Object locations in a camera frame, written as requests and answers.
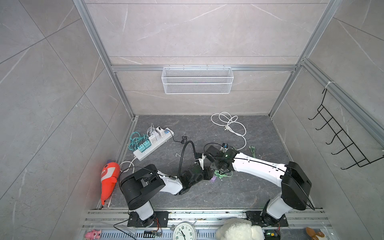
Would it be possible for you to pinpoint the green thin cable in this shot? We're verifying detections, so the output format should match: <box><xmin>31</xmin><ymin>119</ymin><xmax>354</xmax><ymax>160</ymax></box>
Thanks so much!
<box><xmin>213</xmin><ymin>145</ymin><xmax>256</xmax><ymax>180</ymax></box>

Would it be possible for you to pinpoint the white charger with label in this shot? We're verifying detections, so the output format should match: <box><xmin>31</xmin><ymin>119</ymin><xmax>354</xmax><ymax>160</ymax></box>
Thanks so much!
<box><xmin>152</xmin><ymin>131</ymin><xmax>161</xmax><ymax>141</ymax></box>

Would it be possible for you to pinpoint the beige labelled charger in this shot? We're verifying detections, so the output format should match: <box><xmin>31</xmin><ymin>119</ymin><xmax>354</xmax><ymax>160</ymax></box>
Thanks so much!
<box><xmin>148</xmin><ymin>135</ymin><xmax>157</xmax><ymax>145</ymax></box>

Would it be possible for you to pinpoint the teal charger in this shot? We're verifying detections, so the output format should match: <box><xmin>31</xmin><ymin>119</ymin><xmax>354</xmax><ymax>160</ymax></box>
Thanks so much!
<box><xmin>138</xmin><ymin>144</ymin><xmax>147</xmax><ymax>153</ymax></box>
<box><xmin>143</xmin><ymin>140</ymin><xmax>152</xmax><ymax>149</ymax></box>

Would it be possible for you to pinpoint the white multicolour power strip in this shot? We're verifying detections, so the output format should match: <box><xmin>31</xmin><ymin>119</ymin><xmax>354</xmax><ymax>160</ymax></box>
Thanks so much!
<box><xmin>133</xmin><ymin>128</ymin><xmax>174</xmax><ymax>161</ymax></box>

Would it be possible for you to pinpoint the teal usb cable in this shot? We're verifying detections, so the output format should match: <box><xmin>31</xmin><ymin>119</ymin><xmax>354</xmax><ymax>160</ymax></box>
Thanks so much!
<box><xmin>128</xmin><ymin>131</ymin><xmax>149</xmax><ymax>152</ymax></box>

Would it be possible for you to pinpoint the white square charger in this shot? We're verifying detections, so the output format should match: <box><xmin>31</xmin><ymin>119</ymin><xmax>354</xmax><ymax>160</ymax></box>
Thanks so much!
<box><xmin>156</xmin><ymin>127</ymin><xmax>168</xmax><ymax>138</ymax></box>

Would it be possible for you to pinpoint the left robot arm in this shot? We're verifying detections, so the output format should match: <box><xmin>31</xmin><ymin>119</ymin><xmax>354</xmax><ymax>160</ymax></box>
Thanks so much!
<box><xmin>118</xmin><ymin>141</ymin><xmax>213</xmax><ymax>225</ymax></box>

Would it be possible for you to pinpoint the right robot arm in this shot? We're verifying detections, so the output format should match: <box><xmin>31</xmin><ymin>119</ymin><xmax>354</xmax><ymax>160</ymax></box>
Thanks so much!
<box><xmin>204</xmin><ymin>145</ymin><xmax>315</xmax><ymax>225</ymax></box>

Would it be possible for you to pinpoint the white analog clock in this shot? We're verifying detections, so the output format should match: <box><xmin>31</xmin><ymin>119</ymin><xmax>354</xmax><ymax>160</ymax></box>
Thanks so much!
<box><xmin>173</xmin><ymin>222</ymin><xmax>198</xmax><ymax>240</ymax></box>

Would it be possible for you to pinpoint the white plush toy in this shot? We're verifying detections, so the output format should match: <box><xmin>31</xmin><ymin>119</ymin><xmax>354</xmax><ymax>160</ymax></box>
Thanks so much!
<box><xmin>215</xmin><ymin>218</ymin><xmax>265</xmax><ymax>240</ymax></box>

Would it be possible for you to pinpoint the red plush toy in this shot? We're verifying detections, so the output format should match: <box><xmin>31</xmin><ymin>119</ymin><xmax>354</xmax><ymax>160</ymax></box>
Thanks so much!
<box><xmin>101</xmin><ymin>162</ymin><xmax>121</xmax><ymax>206</ymax></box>

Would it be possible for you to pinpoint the pink plush toy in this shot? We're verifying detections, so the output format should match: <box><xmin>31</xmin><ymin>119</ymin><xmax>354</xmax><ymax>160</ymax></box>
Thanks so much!
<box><xmin>85</xmin><ymin>230</ymin><xmax>102</xmax><ymax>240</ymax></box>

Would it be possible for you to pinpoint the brown plush toy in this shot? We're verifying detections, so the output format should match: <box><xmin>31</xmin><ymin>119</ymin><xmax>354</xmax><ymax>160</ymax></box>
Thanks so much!
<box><xmin>306</xmin><ymin>227</ymin><xmax>327</xmax><ymax>240</ymax></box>

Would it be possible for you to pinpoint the white cable with plug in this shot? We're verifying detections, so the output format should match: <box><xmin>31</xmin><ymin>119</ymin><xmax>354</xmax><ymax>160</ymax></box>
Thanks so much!
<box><xmin>210</xmin><ymin>111</ymin><xmax>248</xmax><ymax>151</ymax></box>

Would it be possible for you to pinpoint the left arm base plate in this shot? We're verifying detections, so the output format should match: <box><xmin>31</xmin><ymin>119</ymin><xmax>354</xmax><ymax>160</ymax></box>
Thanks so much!
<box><xmin>127</xmin><ymin>211</ymin><xmax>169</xmax><ymax>228</ymax></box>

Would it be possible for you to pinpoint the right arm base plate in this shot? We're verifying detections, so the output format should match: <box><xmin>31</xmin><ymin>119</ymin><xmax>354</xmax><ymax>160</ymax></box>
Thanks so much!
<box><xmin>245</xmin><ymin>211</ymin><xmax>289</xmax><ymax>227</ymax></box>

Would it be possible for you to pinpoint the white power strip cord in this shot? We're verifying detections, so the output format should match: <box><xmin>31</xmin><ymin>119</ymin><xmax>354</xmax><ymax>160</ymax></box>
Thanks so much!
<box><xmin>119</xmin><ymin>158</ymin><xmax>137</xmax><ymax>175</ymax></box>

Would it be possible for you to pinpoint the white wire mesh basket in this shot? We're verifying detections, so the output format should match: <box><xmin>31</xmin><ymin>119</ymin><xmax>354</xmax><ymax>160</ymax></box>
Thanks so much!
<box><xmin>162</xmin><ymin>67</ymin><xmax>234</xmax><ymax>95</ymax></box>

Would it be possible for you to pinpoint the black wire hook rack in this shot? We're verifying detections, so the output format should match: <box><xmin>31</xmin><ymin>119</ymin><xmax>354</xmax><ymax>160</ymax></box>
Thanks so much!
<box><xmin>308</xmin><ymin>89</ymin><xmax>384</xmax><ymax>171</ymax></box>

